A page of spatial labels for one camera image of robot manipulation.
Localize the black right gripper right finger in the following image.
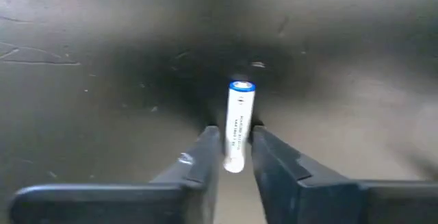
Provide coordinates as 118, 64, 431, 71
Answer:
250, 125, 438, 224

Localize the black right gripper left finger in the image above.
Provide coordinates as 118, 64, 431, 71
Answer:
7, 125, 222, 224

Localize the white battery with blue caps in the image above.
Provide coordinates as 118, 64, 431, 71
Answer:
222, 80, 257, 175

